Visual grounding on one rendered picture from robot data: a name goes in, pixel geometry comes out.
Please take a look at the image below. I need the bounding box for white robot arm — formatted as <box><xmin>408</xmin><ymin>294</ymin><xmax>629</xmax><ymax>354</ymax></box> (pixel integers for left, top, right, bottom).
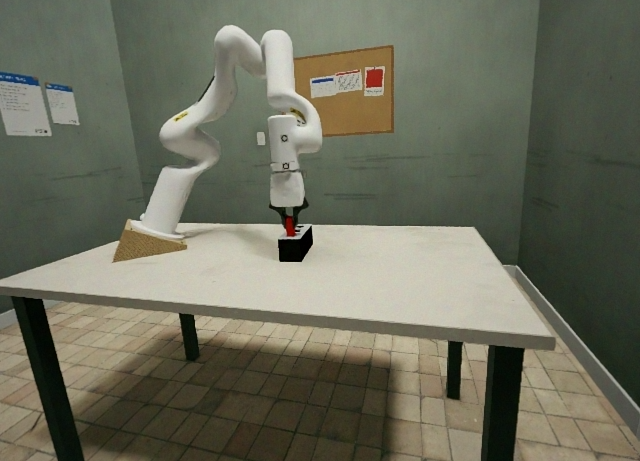
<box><xmin>130</xmin><ymin>26</ymin><xmax>322</xmax><ymax>240</ymax></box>

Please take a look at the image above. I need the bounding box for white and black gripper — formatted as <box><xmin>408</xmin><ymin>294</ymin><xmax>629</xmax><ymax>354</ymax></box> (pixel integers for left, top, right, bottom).
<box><xmin>269</xmin><ymin>171</ymin><xmax>309</xmax><ymax>229</ymax></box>

